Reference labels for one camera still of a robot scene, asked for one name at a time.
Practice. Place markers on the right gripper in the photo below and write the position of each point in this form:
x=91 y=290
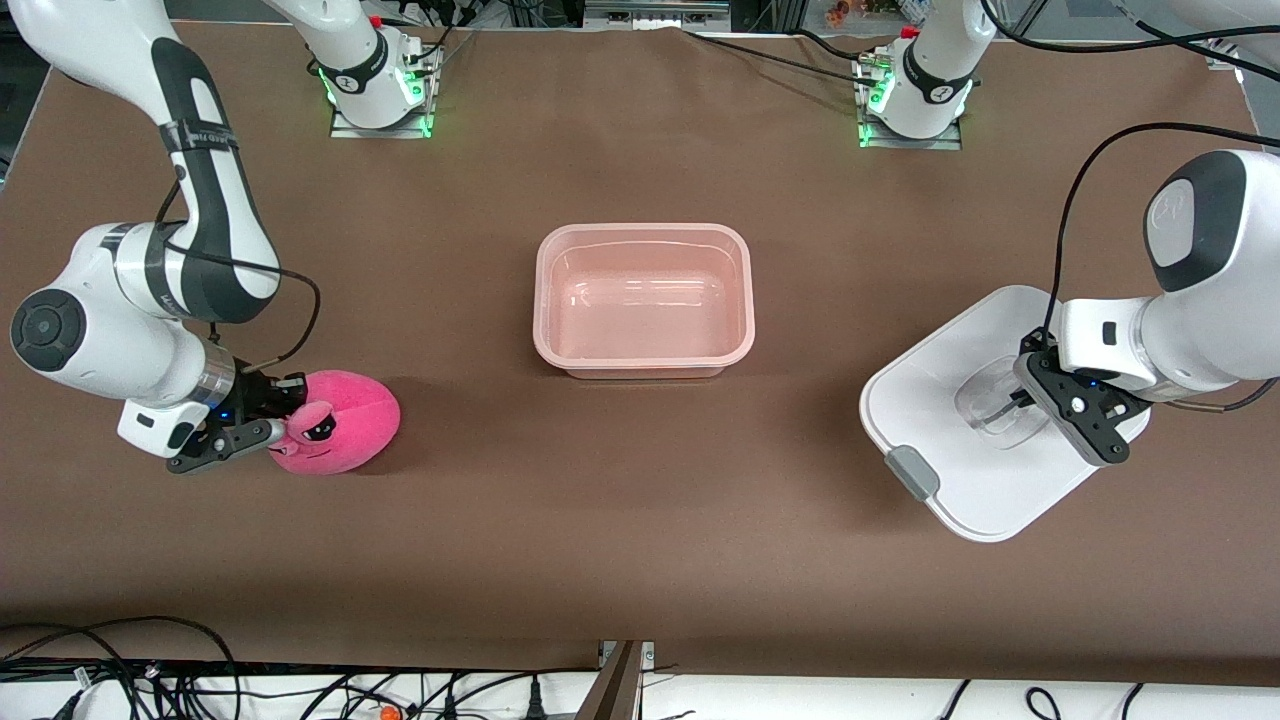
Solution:
x=256 y=392

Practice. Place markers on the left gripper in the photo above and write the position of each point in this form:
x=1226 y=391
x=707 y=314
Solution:
x=1031 y=349

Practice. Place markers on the pink plush toy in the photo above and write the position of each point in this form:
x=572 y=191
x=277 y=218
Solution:
x=345 y=430

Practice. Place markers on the white box lid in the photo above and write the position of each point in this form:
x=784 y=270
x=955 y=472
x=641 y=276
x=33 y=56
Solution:
x=940 y=400

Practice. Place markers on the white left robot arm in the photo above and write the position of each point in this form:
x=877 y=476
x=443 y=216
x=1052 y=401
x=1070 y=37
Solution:
x=1220 y=300

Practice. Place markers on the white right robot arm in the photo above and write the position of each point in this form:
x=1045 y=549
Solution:
x=100 y=330

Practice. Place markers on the pink plastic box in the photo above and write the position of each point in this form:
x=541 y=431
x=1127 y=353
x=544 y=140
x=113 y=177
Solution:
x=640 y=310

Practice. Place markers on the white ledge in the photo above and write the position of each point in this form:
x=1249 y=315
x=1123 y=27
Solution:
x=800 y=700

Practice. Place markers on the aluminium profile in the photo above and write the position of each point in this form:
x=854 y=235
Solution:
x=1222 y=55

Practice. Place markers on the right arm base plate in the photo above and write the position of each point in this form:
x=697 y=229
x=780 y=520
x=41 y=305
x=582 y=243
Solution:
x=345 y=131

